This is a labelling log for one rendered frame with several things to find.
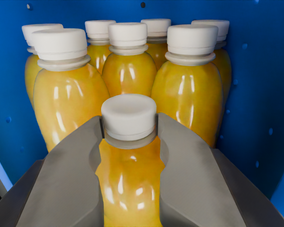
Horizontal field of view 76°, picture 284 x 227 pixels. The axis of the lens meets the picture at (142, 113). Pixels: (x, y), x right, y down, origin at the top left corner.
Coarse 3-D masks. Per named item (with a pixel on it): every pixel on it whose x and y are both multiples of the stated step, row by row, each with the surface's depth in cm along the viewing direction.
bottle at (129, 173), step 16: (112, 144) 12; (128, 144) 12; (144, 144) 12; (112, 160) 13; (128, 160) 12; (144, 160) 12; (160, 160) 13; (112, 176) 13; (128, 176) 12; (144, 176) 12; (112, 192) 13; (128, 192) 13; (144, 192) 13; (112, 208) 14; (128, 208) 13; (144, 208) 13; (112, 224) 15; (128, 224) 14; (144, 224) 14; (160, 224) 16
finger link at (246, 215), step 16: (224, 160) 8; (224, 176) 7; (240, 176) 7; (240, 192) 7; (256, 192) 7; (240, 208) 6; (256, 208) 6; (272, 208) 6; (256, 224) 6; (272, 224) 6
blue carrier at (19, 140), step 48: (0, 0) 18; (48, 0) 22; (96, 0) 25; (144, 0) 26; (192, 0) 23; (240, 0) 20; (0, 48) 19; (240, 48) 21; (0, 96) 19; (240, 96) 22; (0, 144) 18; (240, 144) 23
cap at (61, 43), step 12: (36, 36) 13; (48, 36) 12; (60, 36) 13; (72, 36) 13; (84, 36) 14; (36, 48) 13; (48, 48) 13; (60, 48) 13; (72, 48) 13; (84, 48) 14
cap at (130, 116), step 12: (120, 96) 14; (132, 96) 14; (144, 96) 14; (108, 108) 12; (120, 108) 12; (132, 108) 12; (144, 108) 12; (108, 120) 12; (120, 120) 11; (132, 120) 11; (144, 120) 12; (108, 132) 12; (120, 132) 12; (132, 132) 12; (144, 132) 12
